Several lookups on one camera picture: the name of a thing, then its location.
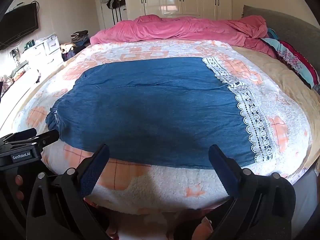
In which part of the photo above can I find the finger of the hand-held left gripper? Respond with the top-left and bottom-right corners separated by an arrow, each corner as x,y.
10,128 -> 37,140
35,129 -> 60,147

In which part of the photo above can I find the grey padded headboard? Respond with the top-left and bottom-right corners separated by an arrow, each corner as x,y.
242,5 -> 320,80

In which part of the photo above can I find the black flat television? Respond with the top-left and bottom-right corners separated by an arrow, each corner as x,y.
0,2 -> 39,50

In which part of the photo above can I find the pile of folded clothes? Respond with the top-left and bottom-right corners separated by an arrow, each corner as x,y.
70,30 -> 90,48

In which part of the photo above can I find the person's right hand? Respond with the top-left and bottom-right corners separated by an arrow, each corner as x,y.
195,216 -> 214,240

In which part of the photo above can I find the teal cloth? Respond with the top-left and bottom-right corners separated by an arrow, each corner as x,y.
267,27 -> 279,40

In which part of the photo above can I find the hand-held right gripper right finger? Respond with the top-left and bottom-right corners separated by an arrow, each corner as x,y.
209,144 -> 297,240

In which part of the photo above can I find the blue denim lace-trimmed garment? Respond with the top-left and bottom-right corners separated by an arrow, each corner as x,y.
45,56 -> 280,170

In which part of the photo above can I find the pink duvet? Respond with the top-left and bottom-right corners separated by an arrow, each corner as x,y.
89,15 -> 278,59

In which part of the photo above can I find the white orange fleece blanket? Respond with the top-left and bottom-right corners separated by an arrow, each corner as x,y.
11,39 -> 313,215

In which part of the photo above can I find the beige bed sheet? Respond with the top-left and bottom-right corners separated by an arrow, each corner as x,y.
232,45 -> 320,170

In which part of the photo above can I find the black striped hanging bag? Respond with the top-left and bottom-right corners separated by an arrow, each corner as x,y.
106,0 -> 120,22

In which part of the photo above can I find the colourful floral pillow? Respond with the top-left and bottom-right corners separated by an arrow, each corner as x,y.
260,37 -> 320,89

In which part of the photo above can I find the person's left hand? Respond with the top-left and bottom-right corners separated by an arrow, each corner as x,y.
14,175 -> 24,200

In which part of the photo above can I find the white drawer cabinet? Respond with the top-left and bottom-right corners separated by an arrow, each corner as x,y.
21,36 -> 64,68

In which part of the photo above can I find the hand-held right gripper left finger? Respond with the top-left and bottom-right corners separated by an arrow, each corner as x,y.
26,144 -> 110,240

